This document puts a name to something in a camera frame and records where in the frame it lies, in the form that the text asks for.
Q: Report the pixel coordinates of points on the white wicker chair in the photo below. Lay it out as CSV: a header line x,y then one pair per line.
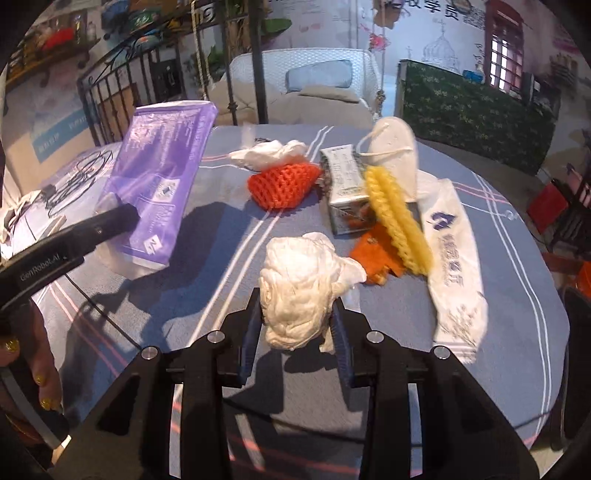
x,y
323,60

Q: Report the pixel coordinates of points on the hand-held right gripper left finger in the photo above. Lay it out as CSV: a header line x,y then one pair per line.
x,y
249,334

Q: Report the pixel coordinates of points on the wooden wall shelf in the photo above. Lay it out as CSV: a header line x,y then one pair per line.
x,y
51,60

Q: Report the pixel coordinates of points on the yellow foam net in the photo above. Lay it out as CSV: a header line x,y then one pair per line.
x,y
392,217

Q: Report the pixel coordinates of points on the red bag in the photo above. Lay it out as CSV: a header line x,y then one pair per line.
x,y
547,207

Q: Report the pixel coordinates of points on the blue cushion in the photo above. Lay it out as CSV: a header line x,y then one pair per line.
x,y
318,74

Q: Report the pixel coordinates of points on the black metal pole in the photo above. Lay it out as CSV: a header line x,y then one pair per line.
x,y
258,69

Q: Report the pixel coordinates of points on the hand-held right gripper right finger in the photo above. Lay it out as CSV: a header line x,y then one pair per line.
x,y
344,344

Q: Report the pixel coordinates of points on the small white tissue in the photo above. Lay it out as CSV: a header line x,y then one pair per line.
x,y
268,154

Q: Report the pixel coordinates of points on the blue white sign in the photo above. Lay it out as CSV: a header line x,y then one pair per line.
x,y
60,136

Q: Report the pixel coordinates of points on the black iron railing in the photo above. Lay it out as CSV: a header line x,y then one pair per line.
x,y
115,92

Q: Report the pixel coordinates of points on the person's left hand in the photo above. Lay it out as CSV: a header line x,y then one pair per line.
x,y
37,364

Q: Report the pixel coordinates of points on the large white tissue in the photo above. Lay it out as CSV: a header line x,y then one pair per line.
x,y
295,286

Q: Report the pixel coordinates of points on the white face mask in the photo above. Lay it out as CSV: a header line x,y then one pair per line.
x,y
392,152

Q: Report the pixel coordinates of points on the small printed carton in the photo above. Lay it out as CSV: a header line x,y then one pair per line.
x,y
344,175

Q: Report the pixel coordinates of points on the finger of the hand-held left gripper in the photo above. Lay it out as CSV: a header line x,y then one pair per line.
x,y
115,221

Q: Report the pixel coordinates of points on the green patterned counter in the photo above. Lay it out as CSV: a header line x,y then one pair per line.
x,y
461,110

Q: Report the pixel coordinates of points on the blue basin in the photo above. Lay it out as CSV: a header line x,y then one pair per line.
x,y
473,76

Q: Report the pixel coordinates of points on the purple plastic packet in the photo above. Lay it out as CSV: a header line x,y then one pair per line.
x,y
157,175

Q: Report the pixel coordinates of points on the orange foam net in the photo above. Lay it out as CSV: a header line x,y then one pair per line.
x,y
281,184

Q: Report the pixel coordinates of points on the white printed plastic bag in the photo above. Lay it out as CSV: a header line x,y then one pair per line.
x,y
455,258

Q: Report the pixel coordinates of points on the black box appliance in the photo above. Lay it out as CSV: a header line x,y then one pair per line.
x,y
542,87

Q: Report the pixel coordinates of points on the blue striped tablecloth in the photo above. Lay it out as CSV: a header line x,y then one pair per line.
x,y
207,258

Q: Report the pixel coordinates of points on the black metal rack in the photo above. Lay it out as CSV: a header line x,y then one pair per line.
x,y
575,198

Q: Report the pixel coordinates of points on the beige seat cushion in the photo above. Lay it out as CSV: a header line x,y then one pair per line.
x,y
314,106

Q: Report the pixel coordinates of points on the red window frame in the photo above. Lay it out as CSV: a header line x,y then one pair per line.
x,y
505,27

